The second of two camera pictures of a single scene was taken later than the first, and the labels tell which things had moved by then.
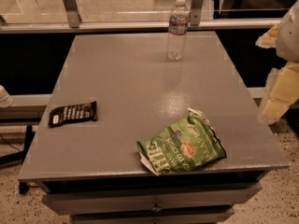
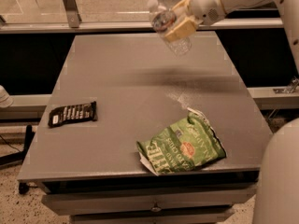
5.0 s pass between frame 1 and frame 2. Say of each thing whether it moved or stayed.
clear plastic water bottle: moved
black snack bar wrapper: stayed
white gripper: moved
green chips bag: stayed
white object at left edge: stayed
